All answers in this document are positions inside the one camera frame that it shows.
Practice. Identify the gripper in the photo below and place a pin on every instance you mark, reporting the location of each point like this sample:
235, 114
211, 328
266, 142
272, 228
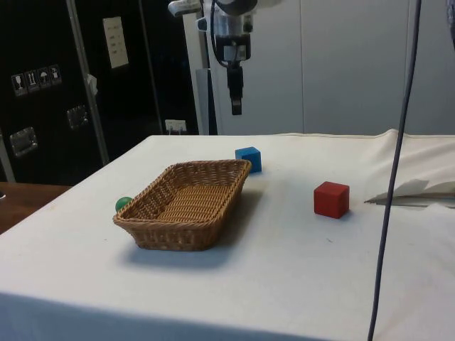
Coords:
223, 42

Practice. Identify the blue cube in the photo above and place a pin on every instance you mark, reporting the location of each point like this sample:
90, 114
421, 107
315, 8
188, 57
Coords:
249, 158

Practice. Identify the green ball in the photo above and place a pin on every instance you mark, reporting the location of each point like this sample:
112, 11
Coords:
121, 203

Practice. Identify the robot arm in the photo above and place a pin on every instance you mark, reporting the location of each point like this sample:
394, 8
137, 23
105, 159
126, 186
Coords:
236, 7

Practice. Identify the wicker basket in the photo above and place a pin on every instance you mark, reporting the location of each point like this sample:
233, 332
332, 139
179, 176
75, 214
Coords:
185, 206

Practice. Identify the pale locker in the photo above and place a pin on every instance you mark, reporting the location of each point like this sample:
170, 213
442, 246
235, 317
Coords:
263, 89

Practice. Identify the red cube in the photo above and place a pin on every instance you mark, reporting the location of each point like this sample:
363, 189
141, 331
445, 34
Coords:
330, 199

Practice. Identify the black cabinet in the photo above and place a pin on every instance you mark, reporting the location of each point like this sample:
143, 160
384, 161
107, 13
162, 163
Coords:
53, 106

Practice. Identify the white wall socket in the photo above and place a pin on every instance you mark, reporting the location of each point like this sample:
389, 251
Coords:
175, 125

